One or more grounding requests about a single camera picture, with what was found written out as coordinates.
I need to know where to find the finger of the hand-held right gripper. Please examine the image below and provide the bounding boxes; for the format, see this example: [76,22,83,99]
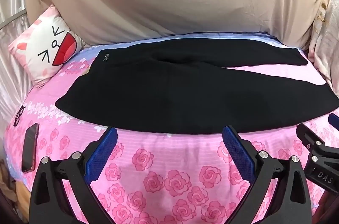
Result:
[296,123,327,159]
[328,113,339,132]

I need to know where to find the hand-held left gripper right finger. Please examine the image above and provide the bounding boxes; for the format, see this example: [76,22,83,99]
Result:
[222,125,309,224]

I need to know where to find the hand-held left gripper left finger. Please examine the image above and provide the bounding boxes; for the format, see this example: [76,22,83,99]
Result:
[30,127,118,224]

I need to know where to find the black pants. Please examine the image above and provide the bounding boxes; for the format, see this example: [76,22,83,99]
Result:
[55,38,339,135]

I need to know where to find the pink floral bed sheet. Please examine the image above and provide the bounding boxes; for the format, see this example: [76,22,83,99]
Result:
[4,32,339,224]

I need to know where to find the dark smartphone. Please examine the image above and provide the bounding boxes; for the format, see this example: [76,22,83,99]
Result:
[21,123,40,174]

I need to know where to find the white floral curtain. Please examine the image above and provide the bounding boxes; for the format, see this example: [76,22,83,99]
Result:
[307,0,339,100]

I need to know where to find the black eyeglasses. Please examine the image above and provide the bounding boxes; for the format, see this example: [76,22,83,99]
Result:
[14,105,26,126]

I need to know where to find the cat face pillow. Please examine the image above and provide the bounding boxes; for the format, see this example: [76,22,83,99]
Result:
[8,4,85,88]

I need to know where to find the silver satin curtain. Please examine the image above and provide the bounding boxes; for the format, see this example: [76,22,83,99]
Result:
[0,0,35,129]

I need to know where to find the metal rail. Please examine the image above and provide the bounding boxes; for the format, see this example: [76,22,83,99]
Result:
[0,8,27,28]

